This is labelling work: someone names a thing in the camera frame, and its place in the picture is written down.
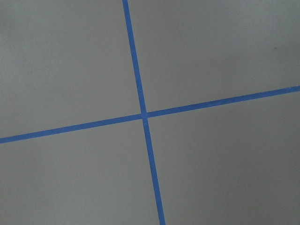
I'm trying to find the blue tape strip lengthwise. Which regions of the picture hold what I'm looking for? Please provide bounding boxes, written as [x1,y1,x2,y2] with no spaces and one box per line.
[122,0,165,225]

